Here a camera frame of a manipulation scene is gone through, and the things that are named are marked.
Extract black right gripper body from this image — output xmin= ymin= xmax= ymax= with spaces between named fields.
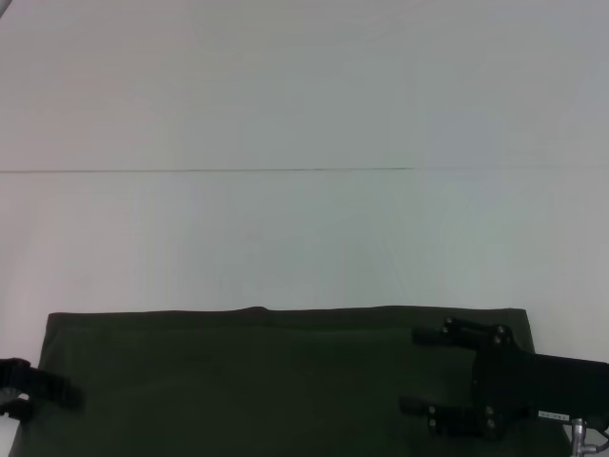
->
xmin=470 ymin=335 xmax=609 ymax=442

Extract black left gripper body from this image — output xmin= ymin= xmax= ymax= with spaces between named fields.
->
xmin=0 ymin=357 xmax=33 ymax=423

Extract dark green shirt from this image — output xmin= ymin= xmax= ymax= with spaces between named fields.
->
xmin=9 ymin=306 xmax=572 ymax=457

